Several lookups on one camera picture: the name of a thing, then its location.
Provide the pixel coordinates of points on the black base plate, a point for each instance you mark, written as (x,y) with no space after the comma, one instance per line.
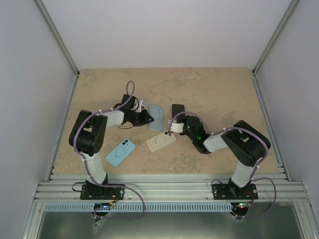
(95,192)
(224,191)

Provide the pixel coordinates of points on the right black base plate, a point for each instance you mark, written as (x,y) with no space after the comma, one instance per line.
(224,191)

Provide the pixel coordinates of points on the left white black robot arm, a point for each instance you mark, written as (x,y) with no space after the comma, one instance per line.
(88,132)

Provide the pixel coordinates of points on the beige phone case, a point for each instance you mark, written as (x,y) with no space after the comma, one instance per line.
(160,140)

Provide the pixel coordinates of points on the right aluminium corner post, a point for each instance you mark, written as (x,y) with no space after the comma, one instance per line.
(277,33)

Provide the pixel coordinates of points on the clear plastic bag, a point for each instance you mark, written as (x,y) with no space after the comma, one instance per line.
(97,225)

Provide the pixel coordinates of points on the blue slotted cable duct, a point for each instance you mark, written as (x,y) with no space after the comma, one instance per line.
(139,207)

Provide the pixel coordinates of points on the aluminium rail frame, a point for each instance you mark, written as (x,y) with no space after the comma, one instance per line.
(176,173)

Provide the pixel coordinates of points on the light blue phone case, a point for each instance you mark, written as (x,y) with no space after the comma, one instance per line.
(156,113)

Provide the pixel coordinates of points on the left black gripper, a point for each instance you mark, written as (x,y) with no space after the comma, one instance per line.
(145,116)

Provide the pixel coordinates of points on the left circuit board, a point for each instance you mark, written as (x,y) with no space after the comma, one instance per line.
(104,206)

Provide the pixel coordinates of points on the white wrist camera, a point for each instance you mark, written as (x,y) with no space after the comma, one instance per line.
(141,106)
(174,126)

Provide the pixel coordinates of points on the blue phone case on table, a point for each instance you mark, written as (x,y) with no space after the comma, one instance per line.
(120,152)

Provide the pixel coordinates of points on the black smartphone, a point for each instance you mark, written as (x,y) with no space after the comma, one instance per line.
(176,109)

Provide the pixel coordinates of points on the right circuit board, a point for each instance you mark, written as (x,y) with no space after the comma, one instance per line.
(243,205)

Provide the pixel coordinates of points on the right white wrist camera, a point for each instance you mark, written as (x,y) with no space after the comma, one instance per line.
(174,126)

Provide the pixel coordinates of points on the aluminium corner post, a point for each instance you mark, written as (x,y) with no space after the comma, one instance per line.
(277,33)
(44,12)

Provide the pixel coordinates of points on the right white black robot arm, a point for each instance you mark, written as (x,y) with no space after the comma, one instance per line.
(248,145)

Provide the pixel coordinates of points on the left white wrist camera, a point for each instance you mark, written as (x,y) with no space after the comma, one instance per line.
(141,106)

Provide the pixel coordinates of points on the circuit board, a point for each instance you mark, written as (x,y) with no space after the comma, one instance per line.
(104,206)
(243,205)

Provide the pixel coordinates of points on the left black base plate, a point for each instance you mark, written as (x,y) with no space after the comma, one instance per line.
(95,192)

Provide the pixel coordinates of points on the left aluminium corner post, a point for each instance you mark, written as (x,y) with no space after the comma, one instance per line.
(44,12)

